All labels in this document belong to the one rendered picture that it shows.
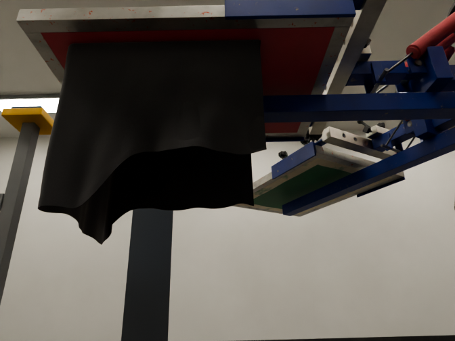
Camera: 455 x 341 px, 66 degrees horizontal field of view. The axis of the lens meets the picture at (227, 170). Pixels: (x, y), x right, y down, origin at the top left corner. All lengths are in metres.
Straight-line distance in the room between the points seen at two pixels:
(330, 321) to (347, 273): 0.65
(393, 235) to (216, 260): 2.43
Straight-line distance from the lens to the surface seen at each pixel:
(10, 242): 1.21
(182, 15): 0.89
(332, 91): 1.22
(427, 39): 1.27
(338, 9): 0.91
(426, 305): 5.31
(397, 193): 5.54
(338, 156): 1.60
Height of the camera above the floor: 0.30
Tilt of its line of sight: 24 degrees up
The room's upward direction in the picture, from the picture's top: 1 degrees counter-clockwise
